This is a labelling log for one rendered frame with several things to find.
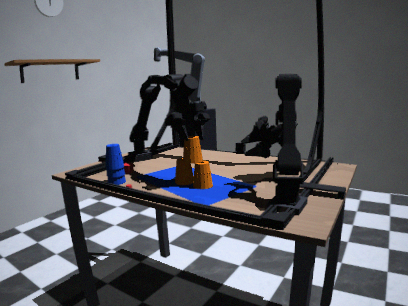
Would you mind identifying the blue flat mat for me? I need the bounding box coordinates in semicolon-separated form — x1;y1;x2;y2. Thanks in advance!
136;167;257;205

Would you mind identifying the blue cup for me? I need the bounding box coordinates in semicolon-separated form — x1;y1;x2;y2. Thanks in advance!
106;144;124;170
108;175;126;185
107;168;125;178

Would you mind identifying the orange cup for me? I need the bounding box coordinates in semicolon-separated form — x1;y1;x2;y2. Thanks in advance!
193;161;213;189
183;136;203;164
175;158;193;185

